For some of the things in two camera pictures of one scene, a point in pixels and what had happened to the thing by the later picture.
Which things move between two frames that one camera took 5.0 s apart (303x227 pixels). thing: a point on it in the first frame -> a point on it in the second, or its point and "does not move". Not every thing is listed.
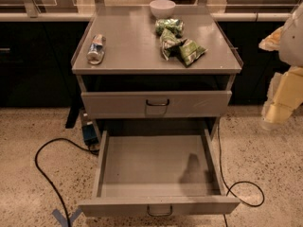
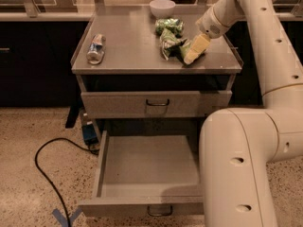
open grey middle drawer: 157,175 does not move
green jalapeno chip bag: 175,46 does not move
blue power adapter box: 90,136 does not move
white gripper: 293,43 -> 207,24
